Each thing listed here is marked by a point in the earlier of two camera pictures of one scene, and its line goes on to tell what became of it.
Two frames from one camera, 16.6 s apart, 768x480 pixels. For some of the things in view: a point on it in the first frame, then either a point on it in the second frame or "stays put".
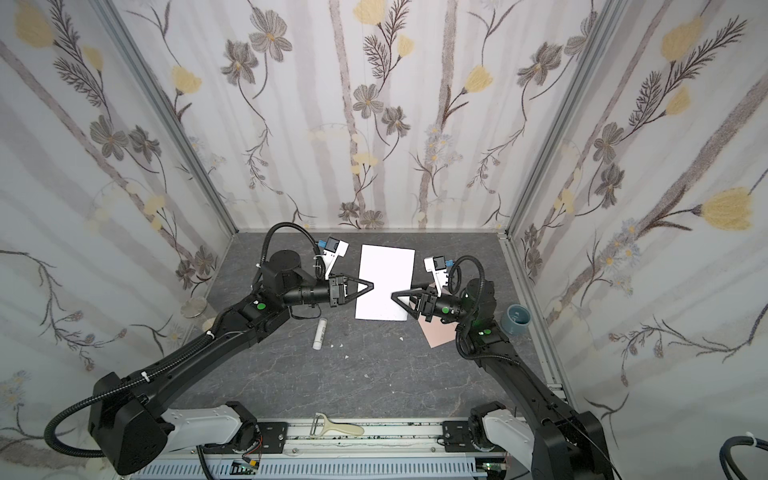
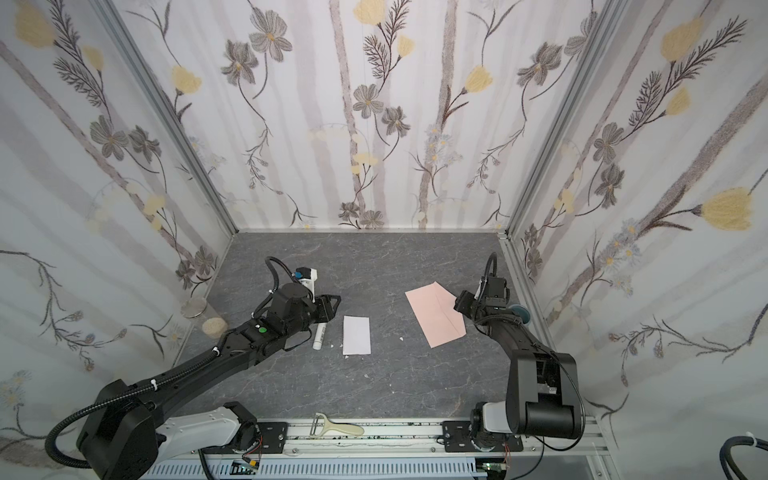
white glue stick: x=319 y=334 stays put
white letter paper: x=390 y=270 -> x=356 y=335
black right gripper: x=425 y=303 -> x=469 y=303
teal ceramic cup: x=516 y=319 stays put
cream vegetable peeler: x=322 y=425 stays put
